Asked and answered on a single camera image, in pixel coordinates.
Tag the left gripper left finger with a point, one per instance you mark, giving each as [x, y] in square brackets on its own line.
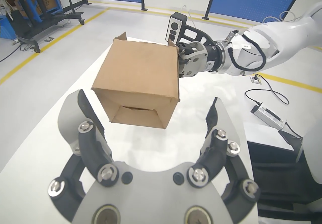
[93, 144]

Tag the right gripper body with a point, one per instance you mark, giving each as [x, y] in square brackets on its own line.
[201, 61]

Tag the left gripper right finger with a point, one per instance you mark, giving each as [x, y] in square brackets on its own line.
[216, 149]

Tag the small brown carton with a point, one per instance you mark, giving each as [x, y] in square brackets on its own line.
[138, 71]

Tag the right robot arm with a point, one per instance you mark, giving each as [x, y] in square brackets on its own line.
[279, 38]

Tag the grey power adapter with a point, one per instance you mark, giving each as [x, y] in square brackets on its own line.
[269, 114]

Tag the robot body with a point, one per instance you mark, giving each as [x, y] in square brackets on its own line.
[276, 174]

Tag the black wheeled stand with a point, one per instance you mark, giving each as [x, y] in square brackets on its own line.
[50, 16]

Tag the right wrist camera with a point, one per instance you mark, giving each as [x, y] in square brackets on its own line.
[176, 26]

